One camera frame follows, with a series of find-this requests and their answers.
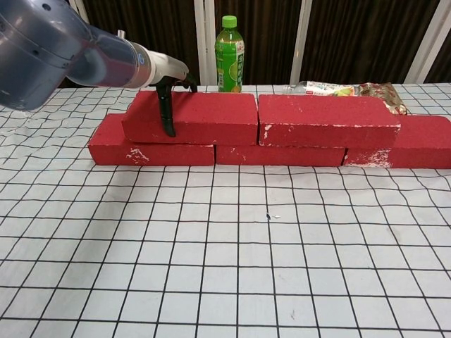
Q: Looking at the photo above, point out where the red foam brick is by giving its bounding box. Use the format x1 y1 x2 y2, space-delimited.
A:
256 94 402 148
87 113 216 166
215 142 348 167
121 90 260 146
343 115 451 170

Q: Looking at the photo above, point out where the white black checkered tablecloth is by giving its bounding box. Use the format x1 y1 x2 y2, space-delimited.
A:
0 84 451 338

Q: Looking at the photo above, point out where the green tea bottle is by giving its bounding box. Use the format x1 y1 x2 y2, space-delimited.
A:
214 15 245 94

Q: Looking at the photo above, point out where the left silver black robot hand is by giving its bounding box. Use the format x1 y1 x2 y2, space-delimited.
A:
147 51 199 137

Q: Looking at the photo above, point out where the gold foil snack packet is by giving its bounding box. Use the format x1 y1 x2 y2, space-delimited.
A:
355 82 409 117

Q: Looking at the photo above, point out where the clear plastic bottle fruit label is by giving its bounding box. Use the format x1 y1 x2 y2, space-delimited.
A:
281 80 362 98

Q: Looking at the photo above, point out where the white screen frame post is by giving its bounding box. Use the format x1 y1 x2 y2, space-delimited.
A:
68 0 93 35
404 0 451 84
193 0 218 86
290 0 314 85

